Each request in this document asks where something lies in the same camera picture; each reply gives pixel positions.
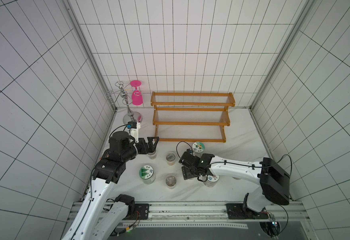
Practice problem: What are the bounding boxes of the small clear seed cup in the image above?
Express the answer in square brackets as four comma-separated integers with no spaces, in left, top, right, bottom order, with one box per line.
[165,175,177,189]

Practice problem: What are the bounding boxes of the silver glass holder stand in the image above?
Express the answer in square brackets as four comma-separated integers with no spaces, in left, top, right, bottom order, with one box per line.
[106,81,142,124]

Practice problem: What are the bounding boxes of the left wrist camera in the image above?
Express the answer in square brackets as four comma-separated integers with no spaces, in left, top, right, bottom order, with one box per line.
[127,122,141,143]

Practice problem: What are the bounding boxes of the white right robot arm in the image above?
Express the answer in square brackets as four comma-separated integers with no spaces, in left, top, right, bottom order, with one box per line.
[179,152,291,213]

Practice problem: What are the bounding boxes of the clear cup with yellow label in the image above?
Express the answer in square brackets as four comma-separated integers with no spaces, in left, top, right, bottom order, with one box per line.
[165,152,178,166]

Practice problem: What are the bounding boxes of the clear cup with dark seeds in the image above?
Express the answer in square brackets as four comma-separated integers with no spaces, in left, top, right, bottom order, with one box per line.
[147,151,157,160]

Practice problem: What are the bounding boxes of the jar with green tree lid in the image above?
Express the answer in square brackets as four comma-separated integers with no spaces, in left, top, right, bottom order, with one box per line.
[139,165,156,185]

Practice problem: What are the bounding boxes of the orange wooden tiered shelf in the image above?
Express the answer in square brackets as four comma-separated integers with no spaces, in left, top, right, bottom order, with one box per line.
[150,92,236,143]

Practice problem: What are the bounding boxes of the jar with flower lid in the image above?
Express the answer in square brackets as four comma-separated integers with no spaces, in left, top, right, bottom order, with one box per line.
[192,142,205,157]

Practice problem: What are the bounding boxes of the jar with pink floral lid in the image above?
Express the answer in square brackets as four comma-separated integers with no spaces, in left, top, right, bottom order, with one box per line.
[204,175,220,188]

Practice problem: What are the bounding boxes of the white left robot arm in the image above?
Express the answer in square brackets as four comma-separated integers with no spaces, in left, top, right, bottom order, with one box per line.
[63,128,160,240]

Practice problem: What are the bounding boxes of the pink plastic wine glass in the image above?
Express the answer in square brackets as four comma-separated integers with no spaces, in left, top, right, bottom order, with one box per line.
[130,80,143,106]

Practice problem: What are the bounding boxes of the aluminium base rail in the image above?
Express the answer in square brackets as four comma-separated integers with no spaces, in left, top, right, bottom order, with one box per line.
[66,200,311,230]

